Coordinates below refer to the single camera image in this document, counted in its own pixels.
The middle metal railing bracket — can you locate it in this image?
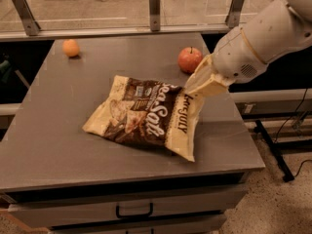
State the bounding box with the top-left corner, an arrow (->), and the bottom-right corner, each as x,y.
149,0 -> 161,31

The left metal railing bracket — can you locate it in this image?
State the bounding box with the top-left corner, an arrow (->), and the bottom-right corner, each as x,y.
12,0 -> 41,36

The red apple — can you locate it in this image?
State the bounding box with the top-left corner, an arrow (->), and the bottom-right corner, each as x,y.
177,47 -> 203,74

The grey drawer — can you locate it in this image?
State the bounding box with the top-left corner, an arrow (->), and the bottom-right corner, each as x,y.
9,184 -> 247,228
51,214 -> 226,234

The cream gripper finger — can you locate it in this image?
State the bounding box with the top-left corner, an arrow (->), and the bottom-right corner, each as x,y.
184,55 -> 213,90
185,73 -> 233,98

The black top drawer handle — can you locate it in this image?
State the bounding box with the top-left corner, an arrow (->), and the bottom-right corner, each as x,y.
115,203 -> 154,219

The right metal railing bracket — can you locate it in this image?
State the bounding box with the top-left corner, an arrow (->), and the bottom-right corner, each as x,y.
225,0 -> 245,28

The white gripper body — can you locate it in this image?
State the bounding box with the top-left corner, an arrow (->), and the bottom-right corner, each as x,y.
213,27 -> 268,83

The black floor cable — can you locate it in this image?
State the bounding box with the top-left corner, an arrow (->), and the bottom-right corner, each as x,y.
292,159 -> 312,177

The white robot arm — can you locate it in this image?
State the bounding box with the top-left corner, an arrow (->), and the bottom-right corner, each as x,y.
184,0 -> 312,97

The black floor bracket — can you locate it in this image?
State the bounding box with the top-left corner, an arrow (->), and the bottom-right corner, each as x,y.
254,120 -> 294,182

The grey top drawer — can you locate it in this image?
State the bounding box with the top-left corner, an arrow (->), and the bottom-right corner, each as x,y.
9,184 -> 247,228

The horizontal metal rail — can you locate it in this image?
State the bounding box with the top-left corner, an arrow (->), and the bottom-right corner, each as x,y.
0,23 -> 230,42

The orange fruit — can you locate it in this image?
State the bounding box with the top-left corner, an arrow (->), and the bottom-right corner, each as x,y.
62,39 -> 80,58

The metal railing bracket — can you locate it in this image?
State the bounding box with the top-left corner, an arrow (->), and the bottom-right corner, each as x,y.
225,0 -> 245,28
12,0 -> 41,36
149,0 -> 161,31

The grey lower drawer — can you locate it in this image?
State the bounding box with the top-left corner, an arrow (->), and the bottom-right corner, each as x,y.
51,214 -> 226,234

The brown Sea Salt chip bag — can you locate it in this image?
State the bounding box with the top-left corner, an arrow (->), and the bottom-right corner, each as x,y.
83,76 -> 204,162

